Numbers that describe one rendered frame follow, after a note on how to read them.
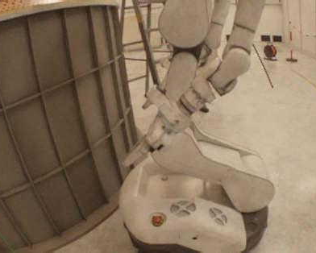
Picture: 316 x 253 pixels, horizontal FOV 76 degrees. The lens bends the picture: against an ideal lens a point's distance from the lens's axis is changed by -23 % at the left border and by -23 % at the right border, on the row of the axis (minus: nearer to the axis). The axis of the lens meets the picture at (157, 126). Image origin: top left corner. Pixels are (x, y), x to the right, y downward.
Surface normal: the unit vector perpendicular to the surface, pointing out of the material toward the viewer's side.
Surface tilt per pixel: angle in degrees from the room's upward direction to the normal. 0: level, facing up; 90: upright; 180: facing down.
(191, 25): 91
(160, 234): 91
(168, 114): 67
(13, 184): 90
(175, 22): 89
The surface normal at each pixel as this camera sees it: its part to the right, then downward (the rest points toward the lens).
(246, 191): -0.08, 0.43
